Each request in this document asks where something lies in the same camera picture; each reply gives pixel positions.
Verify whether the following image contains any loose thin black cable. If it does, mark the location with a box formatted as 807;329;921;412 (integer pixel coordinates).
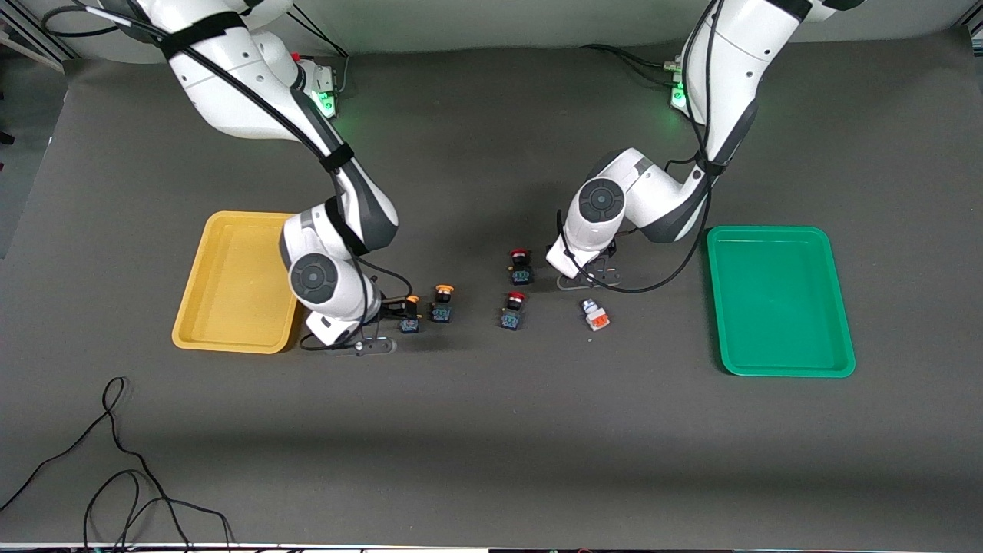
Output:
0;376;233;553

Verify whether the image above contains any black base cable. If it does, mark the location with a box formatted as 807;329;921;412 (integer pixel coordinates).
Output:
580;43;684;78
288;8;350;93

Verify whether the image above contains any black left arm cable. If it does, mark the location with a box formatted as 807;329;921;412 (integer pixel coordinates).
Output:
557;0;726;295

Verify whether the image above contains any yellow plastic tray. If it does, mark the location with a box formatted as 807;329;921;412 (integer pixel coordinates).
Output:
171;210;308;355

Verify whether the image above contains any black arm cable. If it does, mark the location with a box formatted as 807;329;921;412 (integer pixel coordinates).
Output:
40;0;419;353
557;0;726;295

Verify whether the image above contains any green plastic tray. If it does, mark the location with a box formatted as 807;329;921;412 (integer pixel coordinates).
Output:
706;225;856;378

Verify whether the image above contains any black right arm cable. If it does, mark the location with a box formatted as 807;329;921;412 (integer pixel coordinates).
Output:
40;0;419;353

